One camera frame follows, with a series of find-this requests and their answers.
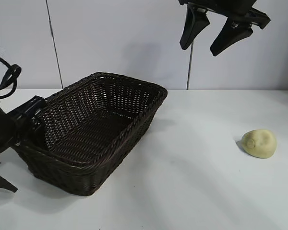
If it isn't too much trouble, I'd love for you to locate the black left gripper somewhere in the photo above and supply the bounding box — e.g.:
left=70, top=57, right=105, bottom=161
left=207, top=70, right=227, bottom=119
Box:
left=0, top=95, right=48, bottom=194

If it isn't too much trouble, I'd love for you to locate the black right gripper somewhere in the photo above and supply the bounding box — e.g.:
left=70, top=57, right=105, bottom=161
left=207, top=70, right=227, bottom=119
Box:
left=178, top=0, right=272, bottom=57

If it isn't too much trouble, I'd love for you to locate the dark brown wicker basket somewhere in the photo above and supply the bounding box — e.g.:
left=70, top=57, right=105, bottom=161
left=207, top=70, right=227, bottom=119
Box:
left=13, top=71, right=168, bottom=197

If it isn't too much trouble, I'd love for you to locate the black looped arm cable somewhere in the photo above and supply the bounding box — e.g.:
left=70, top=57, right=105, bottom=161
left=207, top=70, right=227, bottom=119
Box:
left=0, top=52, right=22, bottom=100

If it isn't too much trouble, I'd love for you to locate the pale yellow potato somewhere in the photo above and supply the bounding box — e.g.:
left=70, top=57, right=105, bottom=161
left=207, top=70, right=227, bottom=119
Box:
left=241, top=129, right=278, bottom=159

